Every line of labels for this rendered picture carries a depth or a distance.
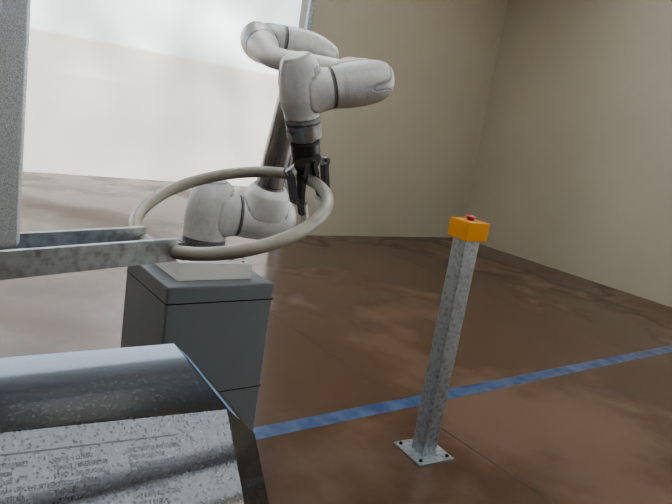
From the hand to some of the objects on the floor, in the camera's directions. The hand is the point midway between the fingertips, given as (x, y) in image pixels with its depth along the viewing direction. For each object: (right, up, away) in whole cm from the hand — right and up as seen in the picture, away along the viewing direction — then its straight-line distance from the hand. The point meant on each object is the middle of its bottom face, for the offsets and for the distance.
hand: (311, 212), depth 167 cm
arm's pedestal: (-55, -94, +77) cm, 133 cm away
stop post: (+46, -102, +116) cm, 161 cm away
